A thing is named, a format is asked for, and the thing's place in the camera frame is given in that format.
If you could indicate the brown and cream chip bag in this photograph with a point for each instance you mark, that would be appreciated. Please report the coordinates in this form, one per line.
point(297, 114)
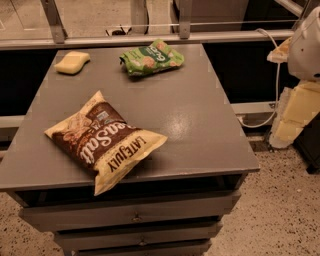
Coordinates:
point(98, 138)

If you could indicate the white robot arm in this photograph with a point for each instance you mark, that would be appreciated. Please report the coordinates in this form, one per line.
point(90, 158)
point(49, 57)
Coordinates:
point(298, 106)

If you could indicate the green snack bag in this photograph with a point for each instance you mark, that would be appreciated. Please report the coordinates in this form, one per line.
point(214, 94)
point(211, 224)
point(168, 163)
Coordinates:
point(155, 58)

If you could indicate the grey drawer cabinet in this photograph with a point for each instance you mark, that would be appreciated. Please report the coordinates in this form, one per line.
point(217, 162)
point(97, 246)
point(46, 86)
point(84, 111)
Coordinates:
point(206, 149)

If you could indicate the yellow sponge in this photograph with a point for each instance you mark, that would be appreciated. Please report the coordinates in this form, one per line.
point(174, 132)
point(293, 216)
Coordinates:
point(72, 62)

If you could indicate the middle grey drawer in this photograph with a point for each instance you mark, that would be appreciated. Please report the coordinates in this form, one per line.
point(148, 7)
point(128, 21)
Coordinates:
point(138, 236)

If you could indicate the grey drawer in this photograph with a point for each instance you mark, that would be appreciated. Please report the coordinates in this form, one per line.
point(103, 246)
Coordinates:
point(138, 236)
point(131, 211)
point(182, 248)

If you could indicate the bottom grey drawer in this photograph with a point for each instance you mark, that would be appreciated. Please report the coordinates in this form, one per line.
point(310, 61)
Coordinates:
point(182, 248)

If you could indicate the top grey drawer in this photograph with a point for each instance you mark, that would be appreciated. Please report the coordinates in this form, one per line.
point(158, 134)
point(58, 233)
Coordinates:
point(131, 211)

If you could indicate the grey metal railing frame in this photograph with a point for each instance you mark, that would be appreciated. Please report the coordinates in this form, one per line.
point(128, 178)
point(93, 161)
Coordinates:
point(70, 24)

